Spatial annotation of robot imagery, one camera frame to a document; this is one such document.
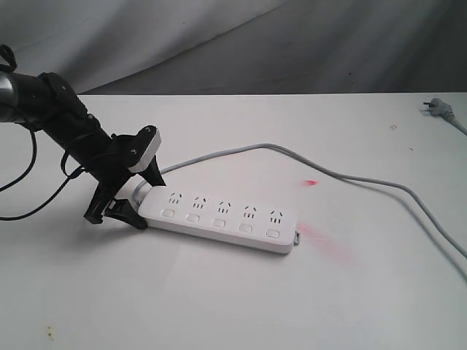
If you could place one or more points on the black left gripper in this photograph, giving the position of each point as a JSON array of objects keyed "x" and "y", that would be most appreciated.
[{"x": 111, "y": 178}]

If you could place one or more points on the white five-socket power strip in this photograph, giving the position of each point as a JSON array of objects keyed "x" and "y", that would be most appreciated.
[{"x": 242, "y": 222}]

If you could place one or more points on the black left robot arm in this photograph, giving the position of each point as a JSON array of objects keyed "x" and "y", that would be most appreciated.
[{"x": 48, "y": 103}]

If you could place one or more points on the grey backdrop cloth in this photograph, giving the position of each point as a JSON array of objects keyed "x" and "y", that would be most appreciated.
[{"x": 241, "y": 47}]

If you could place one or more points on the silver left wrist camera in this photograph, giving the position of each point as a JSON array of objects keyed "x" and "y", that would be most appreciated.
[{"x": 136, "y": 152}]

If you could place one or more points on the grey wall plug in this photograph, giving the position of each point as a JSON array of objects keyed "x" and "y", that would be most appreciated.
[{"x": 440, "y": 109}]

